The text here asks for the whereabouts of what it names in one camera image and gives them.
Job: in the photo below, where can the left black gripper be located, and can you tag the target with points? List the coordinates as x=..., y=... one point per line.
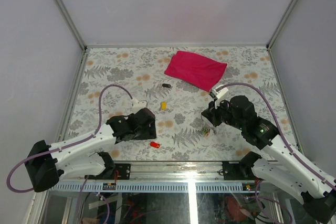
x=151, y=134

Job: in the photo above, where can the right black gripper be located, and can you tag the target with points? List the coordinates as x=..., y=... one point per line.
x=211, y=113

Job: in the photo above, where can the red key tag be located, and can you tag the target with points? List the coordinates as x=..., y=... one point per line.
x=155, y=145

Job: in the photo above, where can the bunch of tagged keys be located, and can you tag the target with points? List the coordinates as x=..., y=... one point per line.
x=205, y=131

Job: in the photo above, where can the large metal keyring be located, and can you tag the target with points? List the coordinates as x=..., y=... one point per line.
x=207, y=123

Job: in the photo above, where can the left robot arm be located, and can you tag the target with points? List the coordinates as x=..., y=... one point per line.
x=86, y=155

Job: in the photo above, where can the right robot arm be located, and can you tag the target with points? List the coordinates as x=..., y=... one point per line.
x=301, y=178

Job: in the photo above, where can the yellow key tag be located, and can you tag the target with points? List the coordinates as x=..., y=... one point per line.
x=163, y=106

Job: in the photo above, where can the magenta cloth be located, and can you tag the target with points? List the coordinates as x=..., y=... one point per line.
x=195, y=69

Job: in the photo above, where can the black key tag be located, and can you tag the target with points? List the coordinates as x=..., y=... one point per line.
x=165, y=85

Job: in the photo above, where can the floral table mat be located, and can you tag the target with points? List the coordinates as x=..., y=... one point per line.
x=113, y=76

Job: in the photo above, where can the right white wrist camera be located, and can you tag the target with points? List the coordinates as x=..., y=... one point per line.
x=218, y=93

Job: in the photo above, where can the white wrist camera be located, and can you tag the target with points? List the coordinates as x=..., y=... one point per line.
x=136, y=104
x=218, y=93

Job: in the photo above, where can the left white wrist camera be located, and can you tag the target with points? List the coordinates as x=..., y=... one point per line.
x=136, y=104

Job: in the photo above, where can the white slotted cable duct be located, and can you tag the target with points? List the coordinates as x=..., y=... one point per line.
x=139, y=187

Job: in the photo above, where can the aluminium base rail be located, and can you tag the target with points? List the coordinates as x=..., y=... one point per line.
x=161, y=171

